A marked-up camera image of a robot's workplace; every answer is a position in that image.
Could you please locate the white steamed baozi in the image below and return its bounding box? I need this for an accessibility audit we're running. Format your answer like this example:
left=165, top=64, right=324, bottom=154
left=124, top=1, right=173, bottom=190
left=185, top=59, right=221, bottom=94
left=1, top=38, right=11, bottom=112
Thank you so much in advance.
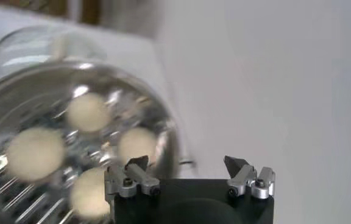
left=6, top=127, right=66, bottom=183
left=117, top=127, right=160, bottom=165
left=69, top=166, right=112, bottom=220
left=65, top=92, right=111, bottom=133

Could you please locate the glass lid with cream handle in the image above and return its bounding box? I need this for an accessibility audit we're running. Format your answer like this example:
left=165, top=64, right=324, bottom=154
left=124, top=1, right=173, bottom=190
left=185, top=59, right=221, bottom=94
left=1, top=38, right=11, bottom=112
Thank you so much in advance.
left=0, top=26, right=108, bottom=74

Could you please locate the stainless steel steamer basket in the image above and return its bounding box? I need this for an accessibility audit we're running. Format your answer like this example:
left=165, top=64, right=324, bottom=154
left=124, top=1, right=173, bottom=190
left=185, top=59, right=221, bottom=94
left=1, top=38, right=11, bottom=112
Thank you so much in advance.
left=0, top=59, right=181, bottom=224

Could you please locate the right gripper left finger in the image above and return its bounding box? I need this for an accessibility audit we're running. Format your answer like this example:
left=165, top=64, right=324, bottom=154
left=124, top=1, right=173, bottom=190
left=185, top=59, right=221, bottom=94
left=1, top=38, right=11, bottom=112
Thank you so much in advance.
left=104, top=155, right=161, bottom=203

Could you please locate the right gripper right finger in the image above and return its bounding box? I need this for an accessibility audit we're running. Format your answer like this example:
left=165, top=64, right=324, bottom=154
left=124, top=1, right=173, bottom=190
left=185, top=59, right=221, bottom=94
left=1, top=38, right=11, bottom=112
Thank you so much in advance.
left=223, top=155, right=276, bottom=200

